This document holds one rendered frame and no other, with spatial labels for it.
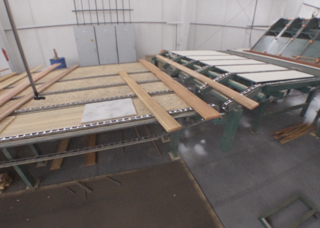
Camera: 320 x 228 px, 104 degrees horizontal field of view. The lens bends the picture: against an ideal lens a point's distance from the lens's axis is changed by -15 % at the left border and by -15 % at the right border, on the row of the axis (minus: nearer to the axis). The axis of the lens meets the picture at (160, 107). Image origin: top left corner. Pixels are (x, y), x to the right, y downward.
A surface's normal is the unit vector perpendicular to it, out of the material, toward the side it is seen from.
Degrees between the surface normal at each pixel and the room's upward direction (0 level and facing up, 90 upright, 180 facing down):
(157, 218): 0
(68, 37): 86
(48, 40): 88
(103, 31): 90
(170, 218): 0
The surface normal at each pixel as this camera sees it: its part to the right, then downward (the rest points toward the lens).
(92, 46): 0.31, 0.45
